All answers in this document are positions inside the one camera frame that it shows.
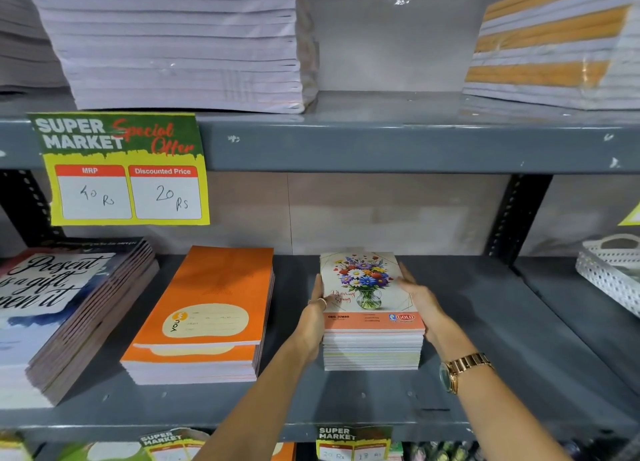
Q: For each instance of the person's left forearm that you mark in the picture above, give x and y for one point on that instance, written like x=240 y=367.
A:
x=260 y=400

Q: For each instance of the person's right forearm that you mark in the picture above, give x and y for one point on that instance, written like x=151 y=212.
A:
x=500 y=415

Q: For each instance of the gold wristwatch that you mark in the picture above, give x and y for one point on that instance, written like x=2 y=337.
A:
x=467 y=365

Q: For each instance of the large yellow green price sign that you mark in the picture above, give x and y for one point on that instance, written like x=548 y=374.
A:
x=120 y=175

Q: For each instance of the stack of orange-striped notebooks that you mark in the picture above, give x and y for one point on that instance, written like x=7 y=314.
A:
x=555 y=50

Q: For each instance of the stack of orange notebooks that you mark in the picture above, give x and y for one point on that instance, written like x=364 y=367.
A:
x=210 y=305

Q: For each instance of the person's left hand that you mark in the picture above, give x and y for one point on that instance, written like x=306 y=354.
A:
x=311 y=325

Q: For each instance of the stack of white notebooks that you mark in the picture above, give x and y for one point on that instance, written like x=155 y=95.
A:
x=175 y=40

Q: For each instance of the yellow price sign corner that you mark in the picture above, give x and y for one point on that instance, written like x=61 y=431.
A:
x=632 y=218

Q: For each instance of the white perforated plastic basket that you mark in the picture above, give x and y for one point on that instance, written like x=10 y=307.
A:
x=612 y=268

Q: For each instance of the small yellow green price sign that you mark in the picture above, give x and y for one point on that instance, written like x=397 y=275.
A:
x=352 y=443
x=172 y=445

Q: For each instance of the stack of script-cover notebooks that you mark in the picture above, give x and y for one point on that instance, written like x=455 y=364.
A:
x=65 y=315

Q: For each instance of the person's right hand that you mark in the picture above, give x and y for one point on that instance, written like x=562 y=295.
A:
x=425 y=310

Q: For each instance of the grey metal shelf rack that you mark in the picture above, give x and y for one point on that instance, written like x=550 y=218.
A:
x=400 y=143

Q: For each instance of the stack of grey notebooks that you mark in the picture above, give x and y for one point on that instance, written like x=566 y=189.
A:
x=25 y=40

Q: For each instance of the person's right thumb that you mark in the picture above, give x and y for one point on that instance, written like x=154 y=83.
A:
x=406 y=287

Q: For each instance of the stack of flower-cover notebooks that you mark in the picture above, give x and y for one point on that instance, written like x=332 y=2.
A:
x=367 y=320

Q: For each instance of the person's left fingers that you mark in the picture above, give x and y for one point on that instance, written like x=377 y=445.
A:
x=317 y=290

